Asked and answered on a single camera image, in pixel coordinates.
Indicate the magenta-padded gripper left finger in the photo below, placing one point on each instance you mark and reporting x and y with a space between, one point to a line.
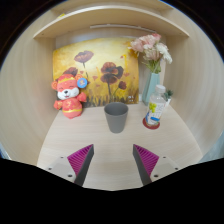
61 166

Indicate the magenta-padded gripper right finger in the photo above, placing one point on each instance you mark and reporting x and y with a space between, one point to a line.
165 166

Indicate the clear plastic drink bottle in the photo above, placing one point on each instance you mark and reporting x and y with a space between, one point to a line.
155 106

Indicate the flat round red coaster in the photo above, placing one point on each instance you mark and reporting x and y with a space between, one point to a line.
146 126

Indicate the red plush mouse toy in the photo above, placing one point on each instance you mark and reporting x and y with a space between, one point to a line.
68 100

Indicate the grey cup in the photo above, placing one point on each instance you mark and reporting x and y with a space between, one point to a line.
116 118

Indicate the small potted succulent plant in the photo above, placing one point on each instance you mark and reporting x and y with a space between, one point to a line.
169 95

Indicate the pale teal vase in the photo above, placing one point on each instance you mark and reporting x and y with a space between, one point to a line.
150 85

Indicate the yellow poppy flower painting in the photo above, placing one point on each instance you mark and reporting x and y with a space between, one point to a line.
96 53

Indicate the pink and white flower bouquet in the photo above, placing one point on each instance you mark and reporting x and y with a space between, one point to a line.
151 48

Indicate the white light strip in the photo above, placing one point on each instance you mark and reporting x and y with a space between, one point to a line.
123 28

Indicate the light wooden shelf board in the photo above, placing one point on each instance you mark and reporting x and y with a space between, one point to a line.
116 3
110 16

